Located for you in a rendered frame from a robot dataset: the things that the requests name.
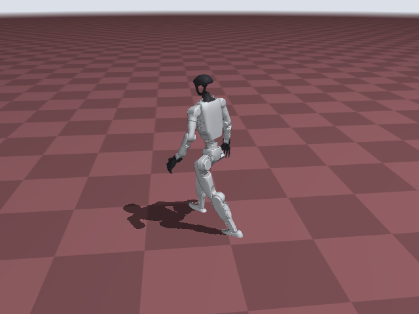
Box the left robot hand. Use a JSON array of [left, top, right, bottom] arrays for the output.
[[166, 156, 183, 173]]

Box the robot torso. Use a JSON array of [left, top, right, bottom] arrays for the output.
[[195, 95, 223, 164]]

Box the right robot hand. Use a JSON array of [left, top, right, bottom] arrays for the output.
[[221, 139, 230, 158]]

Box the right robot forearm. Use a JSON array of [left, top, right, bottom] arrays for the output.
[[223, 123, 232, 144]]

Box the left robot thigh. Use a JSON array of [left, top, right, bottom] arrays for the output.
[[194, 154, 225, 202]]

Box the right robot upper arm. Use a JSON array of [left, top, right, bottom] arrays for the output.
[[218, 98, 231, 128]]

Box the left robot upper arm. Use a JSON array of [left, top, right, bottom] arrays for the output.
[[186, 105, 201, 142]]

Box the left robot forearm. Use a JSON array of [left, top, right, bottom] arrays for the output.
[[175, 133, 191, 160]]

